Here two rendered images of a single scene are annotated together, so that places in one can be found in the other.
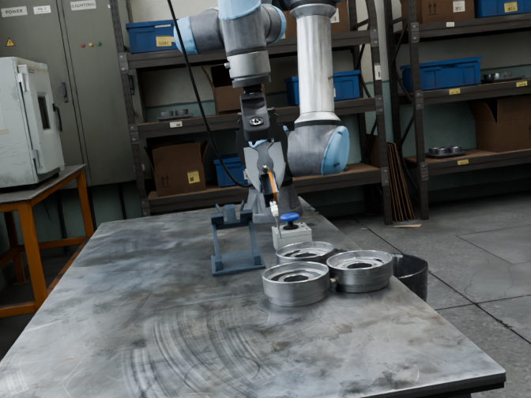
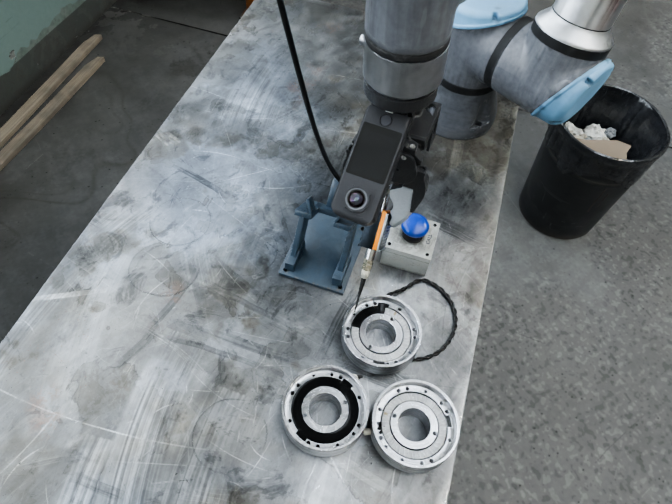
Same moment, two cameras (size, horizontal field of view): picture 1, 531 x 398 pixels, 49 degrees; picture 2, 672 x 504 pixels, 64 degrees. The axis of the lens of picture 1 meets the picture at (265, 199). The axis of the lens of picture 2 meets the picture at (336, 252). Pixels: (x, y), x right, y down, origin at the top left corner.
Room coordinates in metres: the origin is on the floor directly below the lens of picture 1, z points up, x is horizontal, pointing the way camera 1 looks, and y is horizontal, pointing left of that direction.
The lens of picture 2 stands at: (0.69, -0.09, 1.47)
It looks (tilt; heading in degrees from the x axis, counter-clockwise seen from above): 56 degrees down; 19
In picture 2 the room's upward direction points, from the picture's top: 6 degrees clockwise
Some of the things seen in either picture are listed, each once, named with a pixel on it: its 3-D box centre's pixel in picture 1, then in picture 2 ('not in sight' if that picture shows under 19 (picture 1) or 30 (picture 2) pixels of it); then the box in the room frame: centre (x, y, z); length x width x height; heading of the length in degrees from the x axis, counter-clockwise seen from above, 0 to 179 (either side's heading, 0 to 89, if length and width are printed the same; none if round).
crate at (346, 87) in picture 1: (321, 88); not in sight; (4.71, -0.54, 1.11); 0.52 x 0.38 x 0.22; 96
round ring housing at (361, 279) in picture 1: (359, 271); (413, 426); (0.92, -0.14, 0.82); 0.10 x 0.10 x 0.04
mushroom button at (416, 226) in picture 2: (290, 225); (413, 232); (1.17, -0.04, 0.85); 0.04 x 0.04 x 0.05
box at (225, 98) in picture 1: (237, 87); not in sight; (4.62, 0.12, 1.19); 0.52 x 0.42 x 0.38; 96
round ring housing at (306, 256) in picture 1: (306, 260); (380, 335); (1.01, -0.06, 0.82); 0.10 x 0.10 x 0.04
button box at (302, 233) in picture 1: (291, 237); (411, 239); (1.18, -0.04, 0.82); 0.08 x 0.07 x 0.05; 6
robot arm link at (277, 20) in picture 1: (254, 25); not in sight; (1.20, -0.02, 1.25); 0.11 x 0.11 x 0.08; 68
